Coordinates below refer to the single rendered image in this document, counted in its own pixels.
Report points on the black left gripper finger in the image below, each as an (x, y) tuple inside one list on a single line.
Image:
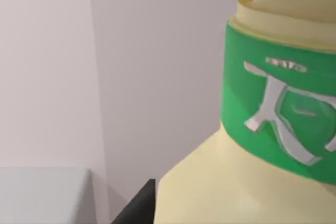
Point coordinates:
[(139, 205)]

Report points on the cream bottle with green label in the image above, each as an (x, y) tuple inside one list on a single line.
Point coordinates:
[(236, 169)]

